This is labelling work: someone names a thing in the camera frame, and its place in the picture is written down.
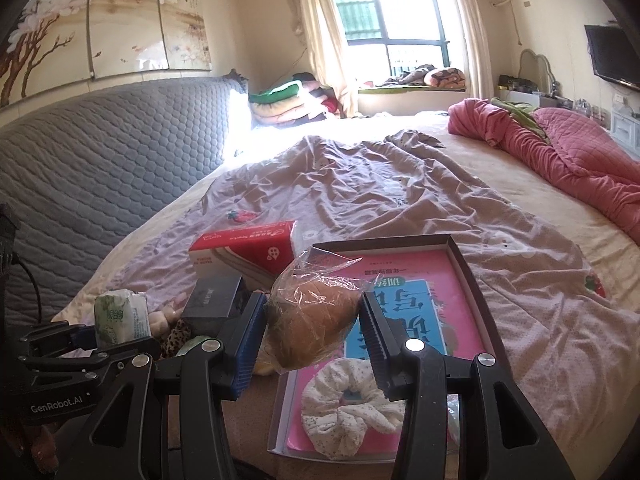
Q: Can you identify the green tissue pack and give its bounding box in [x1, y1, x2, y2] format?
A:
[94, 289, 151, 349]

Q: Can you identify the white floral scrunchie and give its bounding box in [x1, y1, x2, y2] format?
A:
[300, 358, 406, 460]

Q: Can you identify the orange sponge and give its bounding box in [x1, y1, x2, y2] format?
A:
[254, 247, 372, 375]

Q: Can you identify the cream plush bear toy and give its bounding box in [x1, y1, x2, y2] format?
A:
[149, 292, 188, 342]

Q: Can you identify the lilac wrinkled bed sheet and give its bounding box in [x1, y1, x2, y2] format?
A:
[61, 134, 639, 477]

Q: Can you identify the dark shallow tray box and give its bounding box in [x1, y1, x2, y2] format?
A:
[268, 235, 510, 465]

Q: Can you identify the dark blue square box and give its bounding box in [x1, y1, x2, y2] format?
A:
[181, 271, 250, 337]

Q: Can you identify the pink Chinese workbook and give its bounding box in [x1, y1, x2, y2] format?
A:
[271, 245, 494, 464]

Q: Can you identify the grey quilted headboard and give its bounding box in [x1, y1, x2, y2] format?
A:
[1, 73, 252, 328]

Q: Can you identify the red white tissue box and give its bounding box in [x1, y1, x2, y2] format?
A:
[189, 221, 298, 289]

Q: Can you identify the pink quilted comforter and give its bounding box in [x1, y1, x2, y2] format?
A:
[448, 98, 639, 242]

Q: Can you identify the white drawer cabinet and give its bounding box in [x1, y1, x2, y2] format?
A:
[611, 112, 640, 159]

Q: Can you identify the stack of folded blankets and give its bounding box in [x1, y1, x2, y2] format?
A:
[248, 73, 343, 128]

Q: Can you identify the bedding pile on windowsill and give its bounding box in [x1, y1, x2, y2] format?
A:
[383, 64, 466, 90]

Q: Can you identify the vanity mirror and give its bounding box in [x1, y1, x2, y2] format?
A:
[518, 49, 561, 96]

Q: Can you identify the cream window curtain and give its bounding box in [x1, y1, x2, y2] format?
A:
[299, 0, 358, 117]

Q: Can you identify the black cable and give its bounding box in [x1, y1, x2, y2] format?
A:
[8, 253, 44, 326]

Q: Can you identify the floral wall painting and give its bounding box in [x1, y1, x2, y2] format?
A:
[1, 0, 212, 106]

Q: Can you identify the black wall television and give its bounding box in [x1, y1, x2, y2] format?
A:
[585, 25, 640, 91]

